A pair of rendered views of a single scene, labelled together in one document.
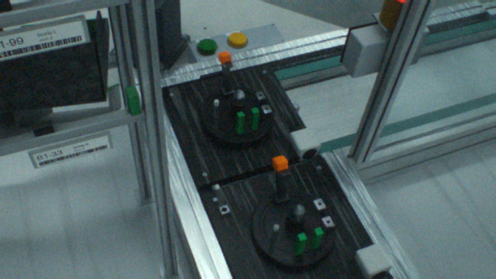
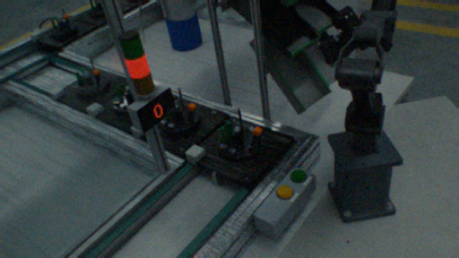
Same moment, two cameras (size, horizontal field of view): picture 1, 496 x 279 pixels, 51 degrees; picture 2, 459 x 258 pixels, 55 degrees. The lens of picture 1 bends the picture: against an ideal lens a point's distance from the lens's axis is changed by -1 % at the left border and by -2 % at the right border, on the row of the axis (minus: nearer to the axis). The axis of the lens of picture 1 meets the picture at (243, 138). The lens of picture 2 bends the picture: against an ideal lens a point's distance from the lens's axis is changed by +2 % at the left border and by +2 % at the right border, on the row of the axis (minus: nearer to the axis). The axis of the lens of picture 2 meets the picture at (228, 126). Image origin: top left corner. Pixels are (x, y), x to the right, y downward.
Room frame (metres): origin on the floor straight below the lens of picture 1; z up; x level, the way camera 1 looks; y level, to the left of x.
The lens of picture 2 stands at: (1.61, -0.35, 1.84)
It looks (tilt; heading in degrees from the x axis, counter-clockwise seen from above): 37 degrees down; 160
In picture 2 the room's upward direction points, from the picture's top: 10 degrees counter-clockwise
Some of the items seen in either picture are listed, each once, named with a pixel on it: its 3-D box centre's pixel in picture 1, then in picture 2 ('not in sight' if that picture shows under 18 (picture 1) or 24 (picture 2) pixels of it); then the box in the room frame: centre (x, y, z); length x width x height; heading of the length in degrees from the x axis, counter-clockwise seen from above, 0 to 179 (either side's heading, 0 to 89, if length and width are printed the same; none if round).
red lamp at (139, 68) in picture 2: not in sight; (137, 64); (0.63, -0.21, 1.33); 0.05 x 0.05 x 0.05
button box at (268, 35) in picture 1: (236, 51); (285, 201); (0.89, 0.03, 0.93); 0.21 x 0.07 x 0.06; 116
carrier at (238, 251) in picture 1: (296, 218); (177, 113); (0.43, -0.10, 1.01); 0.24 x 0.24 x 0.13; 26
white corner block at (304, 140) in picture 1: (304, 144); (195, 155); (0.61, -0.12, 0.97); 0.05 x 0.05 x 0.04; 26
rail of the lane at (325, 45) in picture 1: (322, 56); (226, 243); (0.91, -0.16, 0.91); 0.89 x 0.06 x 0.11; 116
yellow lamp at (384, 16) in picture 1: (400, 7); (142, 81); (0.63, -0.21, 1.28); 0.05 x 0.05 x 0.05
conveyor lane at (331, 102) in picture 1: (369, 111); (171, 222); (0.77, -0.26, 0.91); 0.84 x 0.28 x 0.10; 116
